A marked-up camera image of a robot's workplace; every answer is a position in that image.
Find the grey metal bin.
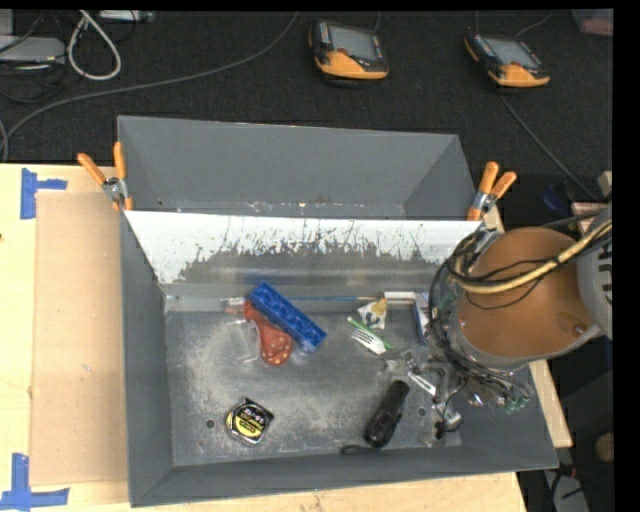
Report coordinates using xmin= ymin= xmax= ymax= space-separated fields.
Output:
xmin=116 ymin=115 xmax=561 ymax=508

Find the yellow and black tape measure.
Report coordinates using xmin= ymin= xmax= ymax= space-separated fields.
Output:
xmin=223 ymin=396 xmax=276 ymax=447

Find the white patterned toy chicken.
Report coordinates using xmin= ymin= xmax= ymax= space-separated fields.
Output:
xmin=356 ymin=297 xmax=389 ymax=332

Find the black flashlight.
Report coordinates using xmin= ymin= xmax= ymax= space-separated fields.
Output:
xmin=339 ymin=379 xmax=412 ymax=456

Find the clear plastic piece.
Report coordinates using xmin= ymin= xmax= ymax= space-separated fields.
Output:
xmin=224 ymin=296 xmax=262 ymax=365

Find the thin blue stick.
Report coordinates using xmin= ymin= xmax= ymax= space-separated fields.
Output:
xmin=286 ymin=294 xmax=362 ymax=303

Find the red-brown dotted toy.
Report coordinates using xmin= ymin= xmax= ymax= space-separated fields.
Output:
xmin=242 ymin=299 xmax=295 ymax=367

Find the blue toy brick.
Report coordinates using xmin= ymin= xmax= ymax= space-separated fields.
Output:
xmin=248 ymin=280 xmax=328 ymax=354

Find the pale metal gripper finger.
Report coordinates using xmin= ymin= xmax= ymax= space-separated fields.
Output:
xmin=406 ymin=369 xmax=440 ymax=398
xmin=386 ymin=346 xmax=422 ymax=370

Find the black cylinder on white bracket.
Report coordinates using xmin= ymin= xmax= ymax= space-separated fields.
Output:
xmin=430 ymin=394 xmax=464 ymax=442

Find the white and blue box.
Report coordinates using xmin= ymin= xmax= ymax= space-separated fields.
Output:
xmin=383 ymin=290 xmax=432 ymax=347

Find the brown cardboard board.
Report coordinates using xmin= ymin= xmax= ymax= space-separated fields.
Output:
xmin=28 ymin=189 xmax=132 ymax=487

